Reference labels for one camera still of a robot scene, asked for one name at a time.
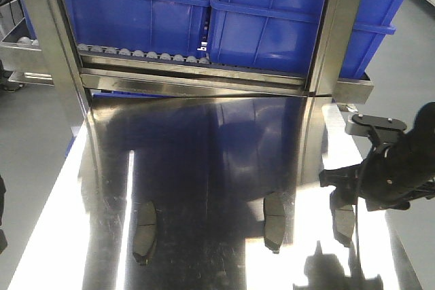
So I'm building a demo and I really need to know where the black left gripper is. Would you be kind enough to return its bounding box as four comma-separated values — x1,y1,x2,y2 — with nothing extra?
0,177,7,253

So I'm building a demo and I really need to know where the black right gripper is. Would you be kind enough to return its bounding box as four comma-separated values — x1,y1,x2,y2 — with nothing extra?
319,102,434,211

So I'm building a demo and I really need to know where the grey brake pad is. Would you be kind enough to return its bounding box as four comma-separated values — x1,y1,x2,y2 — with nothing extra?
263,192,286,254
132,201,157,266
330,189,355,248

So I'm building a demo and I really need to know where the right blue plastic bin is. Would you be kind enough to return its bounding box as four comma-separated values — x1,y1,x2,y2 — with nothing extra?
207,0,404,79

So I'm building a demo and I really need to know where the blue plastic bin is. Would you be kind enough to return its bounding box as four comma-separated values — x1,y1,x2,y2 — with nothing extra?
63,0,209,58
207,0,404,79

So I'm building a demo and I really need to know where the left blue plastic bin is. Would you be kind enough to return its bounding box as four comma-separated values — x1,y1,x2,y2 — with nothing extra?
63,0,209,58

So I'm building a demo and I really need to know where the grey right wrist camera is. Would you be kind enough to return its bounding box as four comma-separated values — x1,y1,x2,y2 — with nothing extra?
345,113,407,145

